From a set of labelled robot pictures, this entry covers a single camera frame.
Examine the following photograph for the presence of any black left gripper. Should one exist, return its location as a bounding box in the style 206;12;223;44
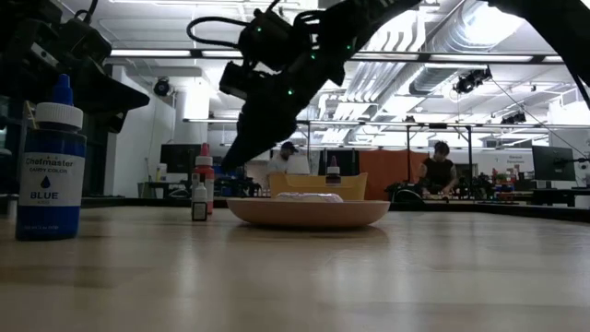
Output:
43;43;151;135

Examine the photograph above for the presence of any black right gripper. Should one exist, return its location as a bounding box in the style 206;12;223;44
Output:
221;9;351;171

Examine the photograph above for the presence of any small food coloring bottle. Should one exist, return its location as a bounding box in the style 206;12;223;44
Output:
191;182;209;223

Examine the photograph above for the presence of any large blue food coloring bottle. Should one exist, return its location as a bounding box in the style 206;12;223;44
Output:
15;73;88;242

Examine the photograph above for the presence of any person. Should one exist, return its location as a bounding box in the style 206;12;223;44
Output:
417;140;460;197
266;140;301;175

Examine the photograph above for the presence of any frosted toy donut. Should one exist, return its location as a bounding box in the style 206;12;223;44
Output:
275;191;345;204

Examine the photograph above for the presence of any black monitor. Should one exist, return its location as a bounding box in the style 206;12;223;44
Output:
531;145;577;183
159;143;203;175

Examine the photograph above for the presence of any pink plate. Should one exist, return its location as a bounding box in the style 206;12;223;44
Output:
225;197;392;229

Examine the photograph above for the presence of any orange partition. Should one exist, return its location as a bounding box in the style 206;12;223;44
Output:
359;149;430;202

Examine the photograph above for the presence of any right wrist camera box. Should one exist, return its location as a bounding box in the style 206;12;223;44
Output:
218;61;254;101

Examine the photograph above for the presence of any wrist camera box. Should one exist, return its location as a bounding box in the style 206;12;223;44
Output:
218;61;254;101
59;18;112;64

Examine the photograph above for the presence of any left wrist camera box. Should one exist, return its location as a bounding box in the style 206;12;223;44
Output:
59;18;112;64

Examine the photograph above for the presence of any black aluminium table frame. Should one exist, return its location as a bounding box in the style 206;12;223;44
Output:
0;196;590;222

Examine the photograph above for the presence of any black overhead camera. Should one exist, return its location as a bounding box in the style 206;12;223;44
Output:
453;66;493;96

